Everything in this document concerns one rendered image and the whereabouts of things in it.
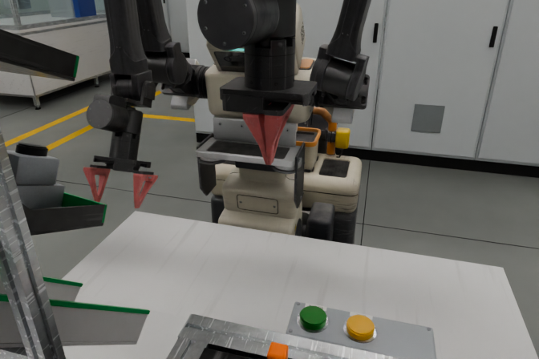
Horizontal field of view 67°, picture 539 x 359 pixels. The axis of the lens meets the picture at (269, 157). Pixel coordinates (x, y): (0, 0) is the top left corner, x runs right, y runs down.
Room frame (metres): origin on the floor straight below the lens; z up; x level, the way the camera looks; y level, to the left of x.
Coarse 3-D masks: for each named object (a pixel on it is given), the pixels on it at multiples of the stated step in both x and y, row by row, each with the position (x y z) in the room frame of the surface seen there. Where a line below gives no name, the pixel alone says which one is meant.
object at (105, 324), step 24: (0, 288) 0.38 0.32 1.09; (48, 288) 0.43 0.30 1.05; (72, 288) 0.46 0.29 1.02; (0, 312) 0.27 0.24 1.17; (72, 312) 0.33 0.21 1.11; (96, 312) 0.35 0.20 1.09; (120, 312) 0.38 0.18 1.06; (144, 312) 0.42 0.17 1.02; (0, 336) 0.27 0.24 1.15; (72, 336) 0.32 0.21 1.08; (96, 336) 0.35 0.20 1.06; (120, 336) 0.38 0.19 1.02
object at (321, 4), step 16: (304, 0) 3.30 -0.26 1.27; (320, 0) 3.27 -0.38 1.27; (336, 0) 3.23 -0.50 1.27; (384, 0) 3.14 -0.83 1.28; (304, 16) 3.30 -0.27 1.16; (320, 16) 3.26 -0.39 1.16; (336, 16) 3.23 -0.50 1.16; (368, 16) 3.17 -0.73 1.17; (384, 16) 3.16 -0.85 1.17; (320, 32) 3.26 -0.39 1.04; (368, 32) 3.17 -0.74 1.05; (304, 48) 3.29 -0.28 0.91; (368, 48) 3.17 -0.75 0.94; (368, 64) 3.16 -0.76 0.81; (368, 96) 3.16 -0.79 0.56; (368, 112) 3.15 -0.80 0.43; (352, 128) 3.18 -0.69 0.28; (368, 128) 3.15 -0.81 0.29; (352, 144) 3.18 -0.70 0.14; (368, 144) 3.15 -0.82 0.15
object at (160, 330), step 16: (112, 304) 0.60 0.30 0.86; (160, 320) 0.56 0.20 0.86; (176, 320) 0.56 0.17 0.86; (144, 336) 0.53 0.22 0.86; (160, 336) 0.53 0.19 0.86; (176, 336) 0.53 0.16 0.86; (64, 352) 0.49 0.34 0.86; (80, 352) 0.49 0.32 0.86; (96, 352) 0.49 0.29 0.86; (112, 352) 0.49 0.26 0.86; (128, 352) 0.49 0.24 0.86; (144, 352) 0.49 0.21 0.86; (160, 352) 0.49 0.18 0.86
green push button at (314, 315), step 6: (312, 306) 0.48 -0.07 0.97; (300, 312) 0.47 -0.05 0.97; (306, 312) 0.47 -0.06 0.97; (312, 312) 0.47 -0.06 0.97; (318, 312) 0.47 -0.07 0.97; (324, 312) 0.47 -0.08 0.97; (300, 318) 0.46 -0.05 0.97; (306, 318) 0.46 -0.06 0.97; (312, 318) 0.46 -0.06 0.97; (318, 318) 0.46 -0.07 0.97; (324, 318) 0.46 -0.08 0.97; (306, 324) 0.45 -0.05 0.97; (312, 324) 0.45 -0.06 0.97; (318, 324) 0.45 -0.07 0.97; (324, 324) 0.45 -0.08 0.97
